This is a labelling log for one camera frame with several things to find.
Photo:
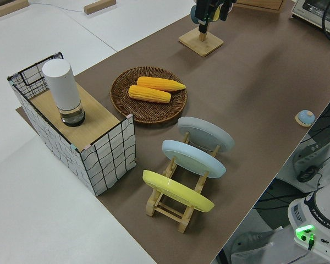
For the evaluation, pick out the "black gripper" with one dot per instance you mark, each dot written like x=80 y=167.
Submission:
x=215 y=1

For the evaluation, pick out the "white toaster oven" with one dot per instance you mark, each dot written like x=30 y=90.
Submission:
x=310 y=11

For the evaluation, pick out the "light blue plate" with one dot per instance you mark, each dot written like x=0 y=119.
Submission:
x=192 y=159

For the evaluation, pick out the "wooden drawer cabinet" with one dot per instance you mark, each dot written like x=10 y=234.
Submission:
x=258 y=8

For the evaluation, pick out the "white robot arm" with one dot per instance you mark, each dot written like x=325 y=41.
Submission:
x=327 y=211

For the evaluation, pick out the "grey plate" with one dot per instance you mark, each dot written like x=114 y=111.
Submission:
x=209 y=134

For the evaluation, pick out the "wooden plate rack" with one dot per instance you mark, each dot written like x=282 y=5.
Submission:
x=156 y=204

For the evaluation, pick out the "round wicker basket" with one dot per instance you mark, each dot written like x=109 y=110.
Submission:
x=148 y=112

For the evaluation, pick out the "white cylinder bottle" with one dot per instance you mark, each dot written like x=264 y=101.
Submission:
x=61 y=85

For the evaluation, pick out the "wooden shelf board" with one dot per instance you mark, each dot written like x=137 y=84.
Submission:
x=96 y=115

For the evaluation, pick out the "yellow corn cob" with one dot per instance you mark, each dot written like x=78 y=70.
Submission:
x=159 y=83
x=148 y=94

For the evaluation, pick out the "brown table mat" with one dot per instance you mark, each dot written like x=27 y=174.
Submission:
x=250 y=90

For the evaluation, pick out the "yellow plate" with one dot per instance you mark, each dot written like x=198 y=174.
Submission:
x=178 y=192

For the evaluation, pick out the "blue bell on wooden base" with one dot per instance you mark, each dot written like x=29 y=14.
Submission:
x=305 y=116

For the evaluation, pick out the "light wooden block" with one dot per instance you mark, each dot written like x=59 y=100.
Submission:
x=99 y=6
x=8 y=8

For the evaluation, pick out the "blue mug yellow inside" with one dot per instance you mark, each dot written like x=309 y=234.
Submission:
x=193 y=15

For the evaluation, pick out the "wooden mug tree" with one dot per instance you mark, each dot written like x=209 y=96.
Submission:
x=200 y=45

